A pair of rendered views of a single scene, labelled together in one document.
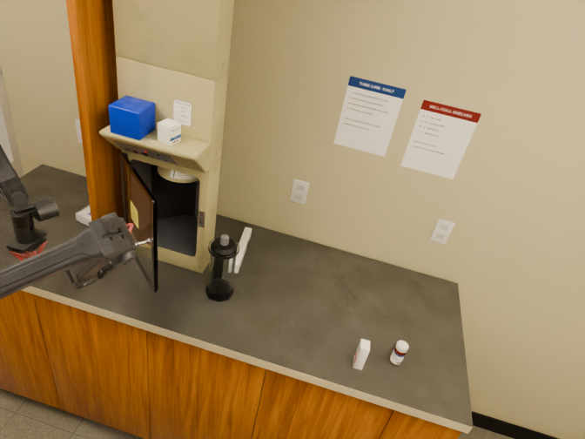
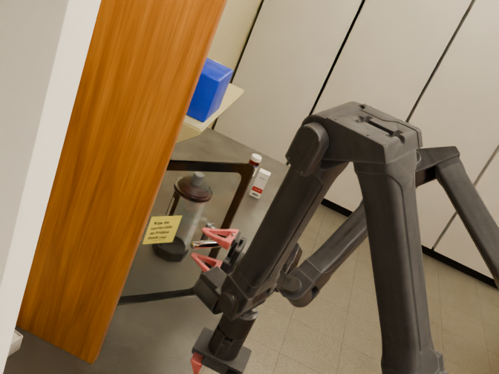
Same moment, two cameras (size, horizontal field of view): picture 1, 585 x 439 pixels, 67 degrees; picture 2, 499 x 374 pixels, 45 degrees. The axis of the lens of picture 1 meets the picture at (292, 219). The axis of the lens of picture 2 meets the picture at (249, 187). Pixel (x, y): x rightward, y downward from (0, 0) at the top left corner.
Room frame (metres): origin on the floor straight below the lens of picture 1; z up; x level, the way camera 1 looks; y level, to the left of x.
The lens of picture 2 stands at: (1.12, 1.65, 1.95)
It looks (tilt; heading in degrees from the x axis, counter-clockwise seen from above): 27 degrees down; 267
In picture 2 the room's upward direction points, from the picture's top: 24 degrees clockwise
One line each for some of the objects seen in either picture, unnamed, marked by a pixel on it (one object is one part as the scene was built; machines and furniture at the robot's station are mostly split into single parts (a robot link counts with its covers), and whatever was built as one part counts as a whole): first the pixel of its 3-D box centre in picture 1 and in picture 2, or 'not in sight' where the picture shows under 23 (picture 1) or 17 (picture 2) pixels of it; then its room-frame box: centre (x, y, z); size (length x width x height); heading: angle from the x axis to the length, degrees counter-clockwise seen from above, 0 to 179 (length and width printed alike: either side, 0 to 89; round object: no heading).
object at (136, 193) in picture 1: (138, 225); (171, 236); (1.18, 0.51, 1.19); 0.30 x 0.01 x 0.40; 41
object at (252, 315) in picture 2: (23, 217); (236, 315); (1.01, 0.80, 1.27); 0.07 x 0.06 x 0.07; 143
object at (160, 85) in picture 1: (180, 164); not in sight; (1.41, 0.45, 1.33); 0.32 x 0.25 x 0.77; 83
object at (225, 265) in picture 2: not in sight; (212, 259); (1.08, 0.52, 1.18); 0.09 x 0.07 x 0.07; 172
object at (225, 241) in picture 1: (224, 244); not in sight; (1.19, 0.22, 1.18); 0.09 x 0.09 x 0.07
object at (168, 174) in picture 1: (182, 164); not in sight; (1.38, 0.43, 1.34); 0.18 x 0.18 x 0.05
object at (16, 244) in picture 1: (25, 233); (226, 341); (1.00, 0.80, 1.21); 0.10 x 0.07 x 0.07; 173
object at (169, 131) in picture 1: (169, 131); not in sight; (1.22, 0.43, 1.54); 0.05 x 0.05 x 0.06; 68
